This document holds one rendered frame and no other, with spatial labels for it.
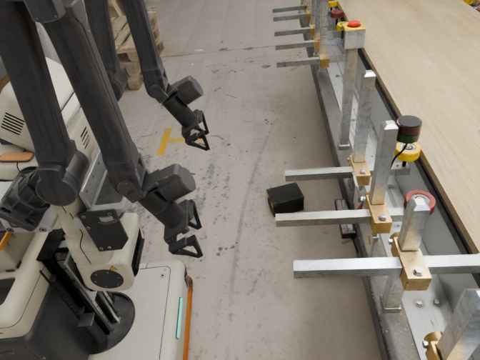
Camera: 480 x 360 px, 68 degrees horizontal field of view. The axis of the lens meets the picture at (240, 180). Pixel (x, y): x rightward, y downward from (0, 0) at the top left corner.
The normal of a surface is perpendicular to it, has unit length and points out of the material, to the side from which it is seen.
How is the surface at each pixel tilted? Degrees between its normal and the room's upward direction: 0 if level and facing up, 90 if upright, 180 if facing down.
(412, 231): 90
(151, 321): 0
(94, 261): 90
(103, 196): 0
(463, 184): 0
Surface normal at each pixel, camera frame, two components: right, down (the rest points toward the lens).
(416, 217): -0.04, 0.66
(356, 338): -0.11, -0.75
